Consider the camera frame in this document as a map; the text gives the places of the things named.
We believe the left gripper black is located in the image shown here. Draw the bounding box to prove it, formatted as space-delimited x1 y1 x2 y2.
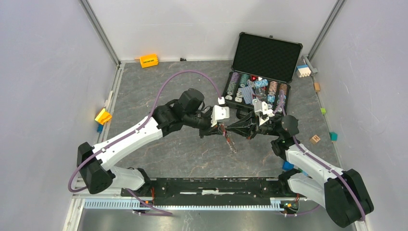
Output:
184 107 223 139

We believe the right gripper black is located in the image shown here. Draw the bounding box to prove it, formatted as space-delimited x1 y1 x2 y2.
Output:
225 109 281 140

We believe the red handled keyring tool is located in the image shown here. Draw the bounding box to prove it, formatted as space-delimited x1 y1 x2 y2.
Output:
219 123 238 153

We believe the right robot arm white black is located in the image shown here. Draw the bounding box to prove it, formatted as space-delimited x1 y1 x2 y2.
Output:
226 112 374 228

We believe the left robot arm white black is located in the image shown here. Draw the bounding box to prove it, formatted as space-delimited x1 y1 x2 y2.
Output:
73 89 230 196

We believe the blue green white brick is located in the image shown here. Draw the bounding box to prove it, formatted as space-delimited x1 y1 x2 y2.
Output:
282 161 308 176

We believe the black poker chip case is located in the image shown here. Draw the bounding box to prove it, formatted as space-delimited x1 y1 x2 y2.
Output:
223 32 303 119

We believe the wooden letter cube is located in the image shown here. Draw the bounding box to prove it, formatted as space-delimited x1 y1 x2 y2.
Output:
309 135 321 144

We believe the white blue toy block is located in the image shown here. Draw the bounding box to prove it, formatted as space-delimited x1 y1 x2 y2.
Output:
296 64 312 77

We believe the small wooden cube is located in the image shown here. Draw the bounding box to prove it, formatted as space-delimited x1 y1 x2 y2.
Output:
314 82 321 93

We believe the teal small cube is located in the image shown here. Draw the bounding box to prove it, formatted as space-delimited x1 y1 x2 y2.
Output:
329 131 338 142

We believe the orange yellow toy block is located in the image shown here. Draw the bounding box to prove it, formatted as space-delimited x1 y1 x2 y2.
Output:
139 53 159 68

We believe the yellow orange block left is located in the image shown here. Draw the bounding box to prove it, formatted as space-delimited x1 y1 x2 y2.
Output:
94 108 112 125

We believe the blue small block left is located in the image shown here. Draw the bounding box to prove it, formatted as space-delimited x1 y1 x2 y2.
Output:
97 124 104 134

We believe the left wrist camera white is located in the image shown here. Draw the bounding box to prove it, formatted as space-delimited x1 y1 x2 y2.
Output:
211 97 230 127

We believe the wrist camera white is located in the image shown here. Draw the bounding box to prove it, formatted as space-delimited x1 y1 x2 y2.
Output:
253 101 275 126
211 97 230 127

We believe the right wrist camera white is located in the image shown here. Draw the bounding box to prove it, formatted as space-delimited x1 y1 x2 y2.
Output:
253 101 275 126

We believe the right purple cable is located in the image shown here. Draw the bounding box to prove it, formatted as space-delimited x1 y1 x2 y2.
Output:
274 90 367 222

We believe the purple cable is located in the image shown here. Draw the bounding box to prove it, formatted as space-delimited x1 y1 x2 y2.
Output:
274 90 367 222
67 70 224 217

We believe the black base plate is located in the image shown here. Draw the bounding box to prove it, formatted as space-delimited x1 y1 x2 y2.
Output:
134 177 302 206

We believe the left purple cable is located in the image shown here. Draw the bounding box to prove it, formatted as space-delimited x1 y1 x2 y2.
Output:
67 70 224 217

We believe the white toothed cable rail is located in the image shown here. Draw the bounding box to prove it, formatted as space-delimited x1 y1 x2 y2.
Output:
84 199 284 211

